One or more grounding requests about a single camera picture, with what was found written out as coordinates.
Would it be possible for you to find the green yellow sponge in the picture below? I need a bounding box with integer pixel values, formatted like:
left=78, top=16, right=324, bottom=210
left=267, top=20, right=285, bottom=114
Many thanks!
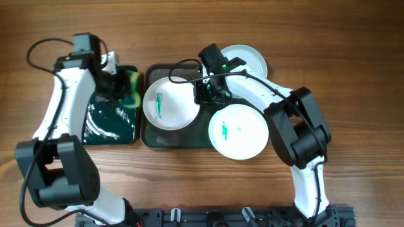
left=119, top=71, right=141, bottom=108

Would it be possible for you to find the white plate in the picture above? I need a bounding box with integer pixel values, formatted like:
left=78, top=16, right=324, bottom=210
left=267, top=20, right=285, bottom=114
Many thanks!
left=208, top=104, right=269, bottom=160
left=219, top=44, right=268, bottom=79
left=143, top=76, right=200, bottom=131

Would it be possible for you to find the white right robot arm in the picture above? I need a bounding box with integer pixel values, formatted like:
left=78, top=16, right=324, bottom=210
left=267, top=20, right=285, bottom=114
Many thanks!
left=192, top=44, right=331, bottom=226

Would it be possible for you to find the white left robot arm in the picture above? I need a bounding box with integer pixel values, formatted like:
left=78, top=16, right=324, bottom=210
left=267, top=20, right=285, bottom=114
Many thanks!
left=15, top=33, right=143, bottom=226

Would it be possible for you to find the small black water tray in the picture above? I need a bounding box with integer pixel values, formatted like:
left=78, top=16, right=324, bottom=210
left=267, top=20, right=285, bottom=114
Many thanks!
left=81, top=65, right=141, bottom=146

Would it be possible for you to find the large black tray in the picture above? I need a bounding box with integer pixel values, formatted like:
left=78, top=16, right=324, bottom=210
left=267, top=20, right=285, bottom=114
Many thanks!
left=140, top=64, right=222, bottom=149

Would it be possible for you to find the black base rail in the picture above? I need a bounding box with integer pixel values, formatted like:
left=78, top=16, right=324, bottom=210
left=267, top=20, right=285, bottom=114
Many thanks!
left=74, top=206, right=357, bottom=227

